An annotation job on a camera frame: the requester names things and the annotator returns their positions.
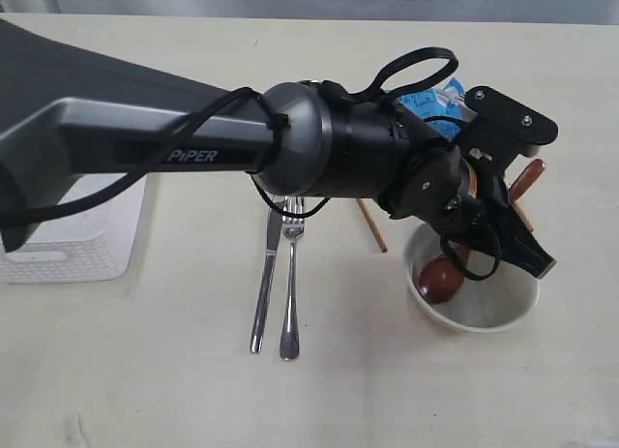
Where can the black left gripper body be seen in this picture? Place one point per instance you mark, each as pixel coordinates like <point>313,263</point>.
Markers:
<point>472,207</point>

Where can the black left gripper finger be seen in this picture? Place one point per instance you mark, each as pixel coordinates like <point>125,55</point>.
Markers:
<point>520,248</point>

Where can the white ceramic bowl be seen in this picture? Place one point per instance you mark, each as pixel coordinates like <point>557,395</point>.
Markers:
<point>491,306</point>

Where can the brown wooden spoon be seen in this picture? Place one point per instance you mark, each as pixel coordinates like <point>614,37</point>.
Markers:
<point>439,281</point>

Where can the brown wooden chopstick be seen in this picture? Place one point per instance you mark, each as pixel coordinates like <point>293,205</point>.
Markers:
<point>373,227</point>
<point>522,215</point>

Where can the blue snack packet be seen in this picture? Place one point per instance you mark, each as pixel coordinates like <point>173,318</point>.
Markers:
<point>439,101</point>

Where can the silver metal fork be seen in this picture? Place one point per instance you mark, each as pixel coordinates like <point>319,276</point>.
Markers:
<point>292,229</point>

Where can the white perforated plastic basket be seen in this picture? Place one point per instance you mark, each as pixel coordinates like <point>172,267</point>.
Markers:
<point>92,246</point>

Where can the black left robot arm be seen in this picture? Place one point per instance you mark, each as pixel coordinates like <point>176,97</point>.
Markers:
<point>79,128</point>

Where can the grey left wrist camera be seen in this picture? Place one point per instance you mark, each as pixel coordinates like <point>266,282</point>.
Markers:
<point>530,129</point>

